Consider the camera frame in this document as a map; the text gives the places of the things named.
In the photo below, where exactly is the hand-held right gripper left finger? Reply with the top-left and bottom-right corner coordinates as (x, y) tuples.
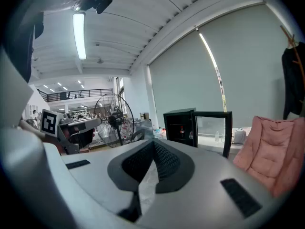
(61, 138), (155, 224)

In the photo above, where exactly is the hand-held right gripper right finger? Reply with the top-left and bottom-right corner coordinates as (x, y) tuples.
(140, 138), (284, 229)

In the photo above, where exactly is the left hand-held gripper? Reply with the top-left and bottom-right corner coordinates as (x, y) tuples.
(40, 108), (103, 155)

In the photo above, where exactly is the black mini fridge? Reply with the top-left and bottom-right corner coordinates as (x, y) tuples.
(163, 108), (233, 159)

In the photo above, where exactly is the person's left forearm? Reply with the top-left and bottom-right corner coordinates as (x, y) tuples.
(20, 119), (44, 138)

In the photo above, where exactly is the low wooden platform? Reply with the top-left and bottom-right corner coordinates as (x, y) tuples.
(89, 139), (134, 152)

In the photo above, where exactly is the black standing fan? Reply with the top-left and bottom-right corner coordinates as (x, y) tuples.
(94, 94), (135, 149)

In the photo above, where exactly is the black mezzanine railing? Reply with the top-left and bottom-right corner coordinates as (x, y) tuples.
(37, 88), (114, 103)

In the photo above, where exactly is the white bag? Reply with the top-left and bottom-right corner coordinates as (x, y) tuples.
(234, 127), (247, 145)

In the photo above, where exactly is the stainless steel cabinet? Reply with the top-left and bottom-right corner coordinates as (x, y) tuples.
(133, 118), (154, 142)

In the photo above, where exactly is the long ceiling light tube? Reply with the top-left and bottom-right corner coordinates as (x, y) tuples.
(72, 12), (87, 61)

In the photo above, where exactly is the grey roller blind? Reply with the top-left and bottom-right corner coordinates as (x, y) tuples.
(148, 29), (226, 135)
(197, 3), (295, 128)

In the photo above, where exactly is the black hanging coat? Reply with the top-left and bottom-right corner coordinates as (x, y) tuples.
(281, 41), (305, 120)

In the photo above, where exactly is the wooden coat rack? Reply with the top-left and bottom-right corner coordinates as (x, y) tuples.
(280, 24), (305, 85)

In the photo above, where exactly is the black head-mounted camera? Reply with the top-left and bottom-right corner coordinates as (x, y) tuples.
(93, 0), (113, 14)

